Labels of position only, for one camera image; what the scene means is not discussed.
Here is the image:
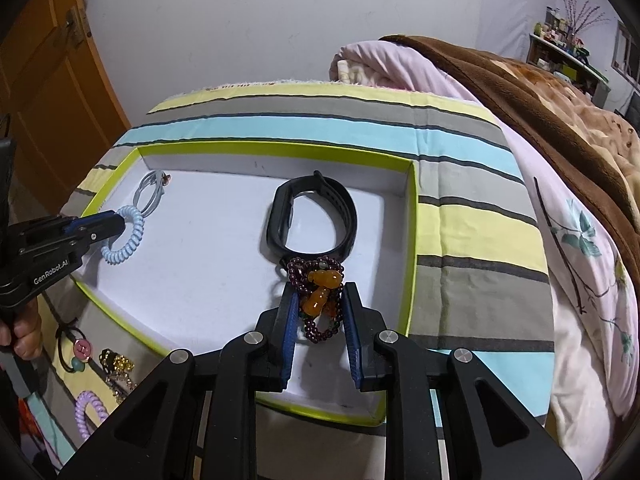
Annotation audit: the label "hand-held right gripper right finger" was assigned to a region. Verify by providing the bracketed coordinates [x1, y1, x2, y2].
[340, 282, 584, 480]

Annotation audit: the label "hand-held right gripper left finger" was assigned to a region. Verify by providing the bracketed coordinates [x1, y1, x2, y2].
[54, 283, 302, 480]

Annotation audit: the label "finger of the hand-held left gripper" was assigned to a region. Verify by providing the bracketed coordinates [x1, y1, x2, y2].
[62, 211, 127, 247]

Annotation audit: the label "light blue coil hair tie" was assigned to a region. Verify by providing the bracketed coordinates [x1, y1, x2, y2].
[100, 206, 146, 266]

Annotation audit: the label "dark red bead bracelet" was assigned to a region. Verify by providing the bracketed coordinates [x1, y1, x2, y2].
[287, 256, 351, 345]

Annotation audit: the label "white box with green rim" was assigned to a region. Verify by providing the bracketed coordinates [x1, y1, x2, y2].
[75, 142, 419, 427]

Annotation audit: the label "person's left hand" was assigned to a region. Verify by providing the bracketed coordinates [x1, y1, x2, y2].
[0, 301, 40, 356]

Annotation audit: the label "black wristband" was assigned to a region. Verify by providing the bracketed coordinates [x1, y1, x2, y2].
[265, 170, 359, 263]

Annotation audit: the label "wooden door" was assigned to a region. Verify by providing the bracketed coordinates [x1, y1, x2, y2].
[0, 0, 132, 201]

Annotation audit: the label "striped bed sheet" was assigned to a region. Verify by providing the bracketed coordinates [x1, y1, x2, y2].
[20, 80, 557, 461]

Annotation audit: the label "pink floral quilt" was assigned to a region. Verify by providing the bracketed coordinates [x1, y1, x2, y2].
[329, 40, 632, 451]

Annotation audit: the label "brown fleece blanket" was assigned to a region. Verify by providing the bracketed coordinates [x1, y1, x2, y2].
[378, 35, 640, 281]

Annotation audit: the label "purple flower branches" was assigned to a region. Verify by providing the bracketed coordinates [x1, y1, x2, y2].
[559, 0, 612, 41]

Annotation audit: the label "grey hair tie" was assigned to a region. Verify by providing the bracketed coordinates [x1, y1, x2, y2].
[134, 170, 172, 219]

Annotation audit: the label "black hair tie with button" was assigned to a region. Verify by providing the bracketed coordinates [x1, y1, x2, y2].
[55, 324, 96, 374]

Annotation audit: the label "gold bead bracelet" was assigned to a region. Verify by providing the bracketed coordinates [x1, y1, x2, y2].
[99, 349, 138, 404]

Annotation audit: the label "purple coil hair tie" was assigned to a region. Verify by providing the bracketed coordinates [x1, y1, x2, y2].
[75, 390, 110, 444]

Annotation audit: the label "wall shelf with bottles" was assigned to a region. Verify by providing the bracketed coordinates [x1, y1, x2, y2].
[528, 5, 612, 109]

